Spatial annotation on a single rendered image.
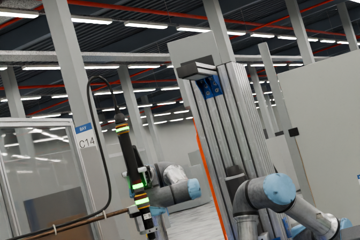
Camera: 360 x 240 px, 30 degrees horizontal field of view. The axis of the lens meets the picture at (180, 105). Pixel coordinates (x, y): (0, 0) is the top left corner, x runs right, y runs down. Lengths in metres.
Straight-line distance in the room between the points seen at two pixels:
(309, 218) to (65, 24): 7.08
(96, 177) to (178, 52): 1.65
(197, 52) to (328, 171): 2.59
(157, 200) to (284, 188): 0.46
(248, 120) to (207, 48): 3.21
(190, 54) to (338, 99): 2.52
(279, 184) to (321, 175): 1.49
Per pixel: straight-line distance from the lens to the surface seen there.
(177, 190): 2.50
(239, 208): 2.55
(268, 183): 2.46
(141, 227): 2.23
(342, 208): 3.95
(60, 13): 9.38
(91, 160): 6.99
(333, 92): 3.93
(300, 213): 2.60
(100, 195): 6.98
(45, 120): 3.43
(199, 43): 6.20
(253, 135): 3.02
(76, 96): 9.17
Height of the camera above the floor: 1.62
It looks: 5 degrees up
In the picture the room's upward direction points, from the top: 16 degrees counter-clockwise
